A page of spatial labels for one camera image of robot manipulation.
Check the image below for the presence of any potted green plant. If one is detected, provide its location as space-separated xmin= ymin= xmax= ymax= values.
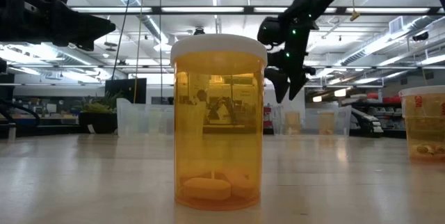
xmin=78 ymin=90 xmax=123 ymax=135

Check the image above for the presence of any black slanted conveyor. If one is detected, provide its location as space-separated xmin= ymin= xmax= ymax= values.
xmin=350 ymin=107 xmax=384 ymax=135

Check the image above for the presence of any white ceiling vent grille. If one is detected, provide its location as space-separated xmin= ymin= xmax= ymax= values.
xmin=388 ymin=15 xmax=405 ymax=35

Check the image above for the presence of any amber bottle with oval pills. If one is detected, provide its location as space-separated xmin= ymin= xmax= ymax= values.
xmin=170 ymin=33 xmax=268 ymax=212

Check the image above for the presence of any clear plastic bin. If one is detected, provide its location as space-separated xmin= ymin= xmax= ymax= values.
xmin=272 ymin=104 xmax=352 ymax=137
xmin=116 ymin=97 xmax=175 ymax=137

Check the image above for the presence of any orange oval pill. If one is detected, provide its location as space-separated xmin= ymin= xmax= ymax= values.
xmin=213 ymin=168 xmax=260 ymax=199
xmin=182 ymin=177 xmax=233 ymax=202

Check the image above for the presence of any cluttered background workbench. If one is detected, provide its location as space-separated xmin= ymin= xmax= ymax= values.
xmin=13 ymin=95 xmax=81 ymax=138

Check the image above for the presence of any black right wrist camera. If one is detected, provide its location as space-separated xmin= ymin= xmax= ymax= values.
xmin=257 ymin=17 xmax=289 ymax=46

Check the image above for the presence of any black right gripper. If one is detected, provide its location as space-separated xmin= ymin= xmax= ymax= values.
xmin=263 ymin=10 xmax=319 ymax=104

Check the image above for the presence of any black overhead frame beam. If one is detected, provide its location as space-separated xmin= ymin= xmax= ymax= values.
xmin=69 ymin=6 xmax=445 ymax=16

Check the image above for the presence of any rack of red grey bins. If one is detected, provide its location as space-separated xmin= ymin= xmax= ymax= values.
xmin=350 ymin=91 xmax=406 ymax=138

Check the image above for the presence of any amber bottle with red print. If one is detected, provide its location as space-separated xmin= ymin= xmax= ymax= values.
xmin=398 ymin=85 xmax=445 ymax=164

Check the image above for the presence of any yellow cord with hook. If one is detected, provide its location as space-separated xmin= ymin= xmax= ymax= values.
xmin=349 ymin=0 xmax=361 ymax=22

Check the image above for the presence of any black monitor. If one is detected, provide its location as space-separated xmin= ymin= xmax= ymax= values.
xmin=104 ymin=77 xmax=147 ymax=104

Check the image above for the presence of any black hanging cable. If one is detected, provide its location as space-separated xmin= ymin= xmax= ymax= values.
xmin=111 ymin=0 xmax=136 ymax=81

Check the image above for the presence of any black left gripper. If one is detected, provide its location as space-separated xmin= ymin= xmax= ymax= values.
xmin=0 ymin=0 xmax=117 ymax=52

